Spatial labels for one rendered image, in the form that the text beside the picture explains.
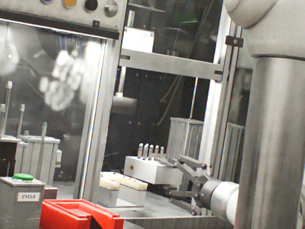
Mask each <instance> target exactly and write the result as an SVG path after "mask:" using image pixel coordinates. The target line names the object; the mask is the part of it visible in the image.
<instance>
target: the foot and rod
mask: <svg viewBox="0 0 305 229"><path fill-rule="evenodd" d="M126 69H127V67H123V66H120V69H119V76H118V83H117V91H116V95H113V98H112V104H111V109H110V112H113V113H124V114H131V115H134V114H135V109H136V102H137V99H133V98H128V97H123V90H124V83H125V76H126Z"/></svg>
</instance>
